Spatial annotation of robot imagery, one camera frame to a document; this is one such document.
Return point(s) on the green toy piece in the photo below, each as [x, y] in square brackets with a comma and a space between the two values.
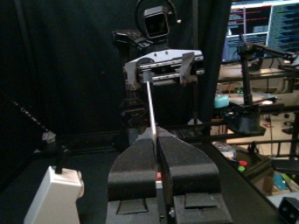
[241, 169]

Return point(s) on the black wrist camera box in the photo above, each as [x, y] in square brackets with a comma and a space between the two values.
[157, 23]

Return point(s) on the cardboard box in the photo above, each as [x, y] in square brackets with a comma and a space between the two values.
[273, 182]

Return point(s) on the white plastic box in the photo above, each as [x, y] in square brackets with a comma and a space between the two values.
[54, 195]

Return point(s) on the red toy piece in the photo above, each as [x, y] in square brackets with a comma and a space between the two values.
[244, 163]

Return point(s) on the thin silver metal rod tool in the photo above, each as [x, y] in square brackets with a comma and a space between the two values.
[151, 110]

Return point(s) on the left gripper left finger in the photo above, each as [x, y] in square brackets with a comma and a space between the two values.
[133, 172]

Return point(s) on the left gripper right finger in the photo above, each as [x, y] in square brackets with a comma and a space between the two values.
[192, 172]

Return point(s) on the teal plastic object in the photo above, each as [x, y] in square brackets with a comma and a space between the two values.
[222, 101]

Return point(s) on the computer monitor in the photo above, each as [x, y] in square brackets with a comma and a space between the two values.
[265, 26]

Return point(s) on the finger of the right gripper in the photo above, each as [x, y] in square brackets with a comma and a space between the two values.
[133, 77]
[188, 68]

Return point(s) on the black box with holes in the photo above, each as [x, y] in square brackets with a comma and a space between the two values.
[290, 210]

